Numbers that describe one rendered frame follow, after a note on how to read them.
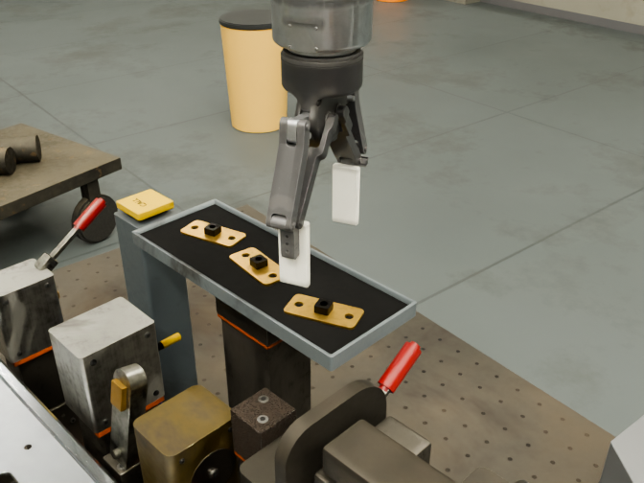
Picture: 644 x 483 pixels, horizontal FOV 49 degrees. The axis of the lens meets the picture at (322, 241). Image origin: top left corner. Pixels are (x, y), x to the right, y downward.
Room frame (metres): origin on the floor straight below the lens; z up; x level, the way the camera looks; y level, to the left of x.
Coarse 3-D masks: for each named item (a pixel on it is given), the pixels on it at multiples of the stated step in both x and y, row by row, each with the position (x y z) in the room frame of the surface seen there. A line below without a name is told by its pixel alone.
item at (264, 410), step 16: (256, 400) 0.57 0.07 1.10; (272, 400) 0.57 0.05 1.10; (240, 416) 0.54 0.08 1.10; (256, 416) 0.54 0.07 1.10; (272, 416) 0.54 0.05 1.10; (288, 416) 0.55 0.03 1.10; (240, 432) 0.54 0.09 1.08; (256, 432) 0.52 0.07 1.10; (272, 432) 0.53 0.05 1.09; (240, 448) 0.55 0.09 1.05; (256, 448) 0.53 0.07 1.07; (240, 464) 0.55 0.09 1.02
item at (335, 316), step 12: (300, 300) 0.66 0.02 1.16; (312, 300) 0.66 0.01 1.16; (324, 300) 0.65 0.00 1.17; (288, 312) 0.64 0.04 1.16; (300, 312) 0.64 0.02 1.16; (312, 312) 0.64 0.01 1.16; (324, 312) 0.63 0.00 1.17; (336, 312) 0.64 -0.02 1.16; (348, 312) 0.64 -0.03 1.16; (360, 312) 0.64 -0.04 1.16; (336, 324) 0.62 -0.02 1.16; (348, 324) 0.62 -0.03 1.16
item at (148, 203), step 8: (144, 192) 0.95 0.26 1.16; (152, 192) 0.95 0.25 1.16; (120, 200) 0.92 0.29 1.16; (128, 200) 0.92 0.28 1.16; (136, 200) 0.92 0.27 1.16; (144, 200) 0.92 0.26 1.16; (152, 200) 0.92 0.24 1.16; (160, 200) 0.92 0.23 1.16; (168, 200) 0.92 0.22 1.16; (120, 208) 0.91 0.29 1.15; (128, 208) 0.90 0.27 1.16; (136, 208) 0.89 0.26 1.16; (144, 208) 0.89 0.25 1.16; (152, 208) 0.90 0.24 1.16; (160, 208) 0.90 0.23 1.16; (168, 208) 0.91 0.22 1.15; (136, 216) 0.88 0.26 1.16; (144, 216) 0.88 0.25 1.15
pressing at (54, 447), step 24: (0, 360) 0.75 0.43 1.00; (0, 384) 0.71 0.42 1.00; (24, 384) 0.70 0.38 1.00; (0, 408) 0.66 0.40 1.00; (24, 408) 0.66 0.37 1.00; (0, 432) 0.62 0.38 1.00; (24, 432) 0.62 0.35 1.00; (48, 432) 0.62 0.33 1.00; (0, 456) 0.58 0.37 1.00; (24, 456) 0.58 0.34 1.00; (48, 456) 0.58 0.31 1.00; (72, 456) 0.58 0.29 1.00; (24, 480) 0.55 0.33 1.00; (48, 480) 0.55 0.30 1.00; (72, 480) 0.55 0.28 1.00; (96, 480) 0.55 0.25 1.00
